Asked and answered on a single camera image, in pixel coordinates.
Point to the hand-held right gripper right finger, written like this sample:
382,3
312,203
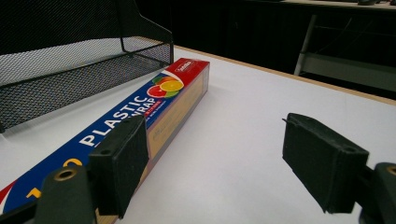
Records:
323,161

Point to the black mesh desk organizer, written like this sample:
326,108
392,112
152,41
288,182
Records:
62,65

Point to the grey metal stand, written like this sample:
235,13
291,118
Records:
345,67

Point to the blue plastic wrap box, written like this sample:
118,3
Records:
174,102

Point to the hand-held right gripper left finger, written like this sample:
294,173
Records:
120,168

